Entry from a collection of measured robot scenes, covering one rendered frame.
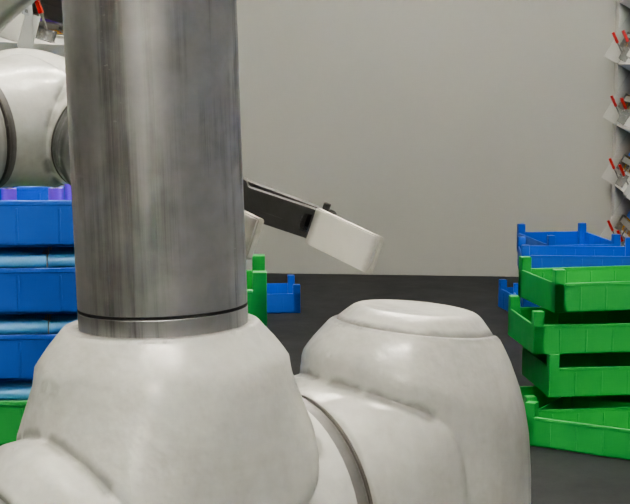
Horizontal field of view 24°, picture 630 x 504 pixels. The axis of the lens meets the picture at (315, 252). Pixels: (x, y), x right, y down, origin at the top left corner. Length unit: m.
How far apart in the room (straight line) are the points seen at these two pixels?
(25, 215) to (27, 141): 0.52
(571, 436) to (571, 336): 0.19
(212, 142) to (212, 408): 0.15
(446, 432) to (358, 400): 0.06
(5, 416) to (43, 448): 0.97
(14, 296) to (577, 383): 1.31
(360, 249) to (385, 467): 0.27
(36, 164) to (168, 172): 0.44
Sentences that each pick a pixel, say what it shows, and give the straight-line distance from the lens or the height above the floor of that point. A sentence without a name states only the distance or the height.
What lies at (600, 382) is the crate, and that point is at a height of 0.11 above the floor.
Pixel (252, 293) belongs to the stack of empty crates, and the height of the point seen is 0.37.
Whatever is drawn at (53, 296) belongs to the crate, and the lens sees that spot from 1.75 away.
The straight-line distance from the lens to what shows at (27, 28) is 2.73.
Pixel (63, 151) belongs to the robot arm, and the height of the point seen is 0.62.
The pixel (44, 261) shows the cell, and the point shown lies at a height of 0.46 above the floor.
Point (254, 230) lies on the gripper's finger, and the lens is 1.01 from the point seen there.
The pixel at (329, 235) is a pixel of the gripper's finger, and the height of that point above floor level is 0.56.
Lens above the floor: 0.70
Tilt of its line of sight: 7 degrees down
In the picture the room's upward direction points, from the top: straight up
